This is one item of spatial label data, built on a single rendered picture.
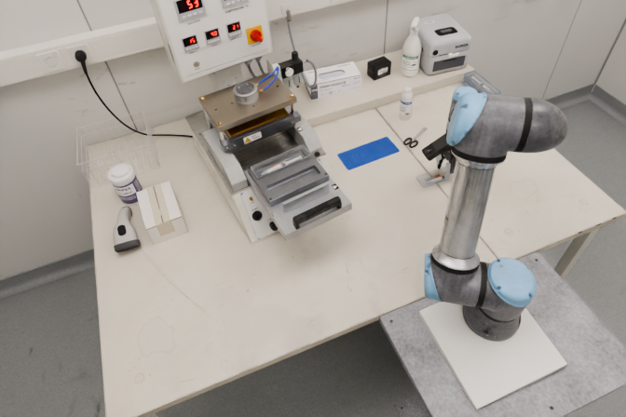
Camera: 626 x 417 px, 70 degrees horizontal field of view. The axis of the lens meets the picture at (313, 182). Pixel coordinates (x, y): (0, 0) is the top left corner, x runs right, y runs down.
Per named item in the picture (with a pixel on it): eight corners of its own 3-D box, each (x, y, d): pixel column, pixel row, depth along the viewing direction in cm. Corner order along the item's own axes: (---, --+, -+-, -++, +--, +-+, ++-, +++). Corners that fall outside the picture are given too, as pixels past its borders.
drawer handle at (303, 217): (292, 225, 126) (292, 216, 123) (338, 203, 130) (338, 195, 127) (296, 230, 124) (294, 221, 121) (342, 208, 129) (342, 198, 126)
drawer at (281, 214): (245, 179, 144) (240, 162, 138) (304, 153, 151) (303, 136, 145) (286, 243, 126) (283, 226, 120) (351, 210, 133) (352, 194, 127)
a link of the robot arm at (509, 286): (525, 326, 112) (544, 303, 102) (469, 316, 115) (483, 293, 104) (523, 282, 119) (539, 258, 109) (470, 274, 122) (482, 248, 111)
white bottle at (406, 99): (401, 112, 191) (403, 84, 180) (412, 114, 189) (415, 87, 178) (397, 119, 188) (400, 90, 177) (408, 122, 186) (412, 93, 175)
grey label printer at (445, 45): (404, 50, 214) (408, 17, 202) (442, 43, 217) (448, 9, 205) (427, 78, 198) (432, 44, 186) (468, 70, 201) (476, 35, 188)
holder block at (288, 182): (248, 172, 140) (246, 167, 139) (303, 149, 146) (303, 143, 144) (270, 207, 130) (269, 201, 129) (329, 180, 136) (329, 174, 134)
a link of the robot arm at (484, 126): (479, 318, 110) (537, 105, 86) (417, 307, 113) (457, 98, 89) (474, 289, 121) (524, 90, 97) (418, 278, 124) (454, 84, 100)
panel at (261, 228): (256, 241, 149) (238, 193, 141) (333, 204, 158) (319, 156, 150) (258, 243, 147) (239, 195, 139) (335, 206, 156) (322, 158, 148)
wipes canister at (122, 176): (120, 193, 168) (104, 165, 157) (143, 186, 170) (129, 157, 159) (123, 209, 162) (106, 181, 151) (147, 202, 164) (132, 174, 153)
